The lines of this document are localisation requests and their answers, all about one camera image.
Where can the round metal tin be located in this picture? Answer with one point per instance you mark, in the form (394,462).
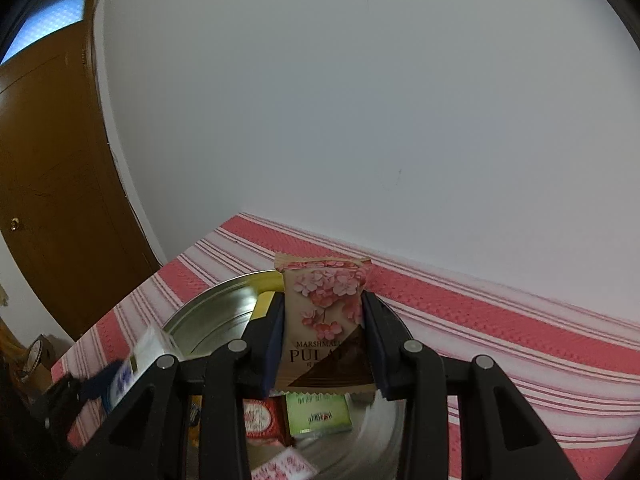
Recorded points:
(220,310)

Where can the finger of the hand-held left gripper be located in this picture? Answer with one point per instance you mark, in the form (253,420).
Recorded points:
(102,382)

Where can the red snack packet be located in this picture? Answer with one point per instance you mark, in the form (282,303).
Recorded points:
(262,420)

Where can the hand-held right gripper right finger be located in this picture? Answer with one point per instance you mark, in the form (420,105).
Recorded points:
(377,350)

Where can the red and white striped bedspread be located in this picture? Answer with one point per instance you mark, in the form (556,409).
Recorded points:
(500,340)

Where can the tape roll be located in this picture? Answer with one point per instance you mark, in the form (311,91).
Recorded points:
(40,357)

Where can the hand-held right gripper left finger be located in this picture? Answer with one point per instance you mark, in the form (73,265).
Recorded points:
(272,347)

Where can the brass door knob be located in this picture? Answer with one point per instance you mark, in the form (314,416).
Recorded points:
(15,223)

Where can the pink floral snack packet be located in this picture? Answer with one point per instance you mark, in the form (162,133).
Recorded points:
(325,320)

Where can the brown wooden door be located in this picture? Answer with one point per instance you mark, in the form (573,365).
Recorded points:
(60,185)

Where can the white and blue tissue pack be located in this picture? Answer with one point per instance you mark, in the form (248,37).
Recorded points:
(145,355)

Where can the frosted transom window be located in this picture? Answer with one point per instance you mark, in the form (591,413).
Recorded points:
(50,15)

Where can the green tissue pack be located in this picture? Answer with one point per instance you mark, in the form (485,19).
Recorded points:
(317,412)

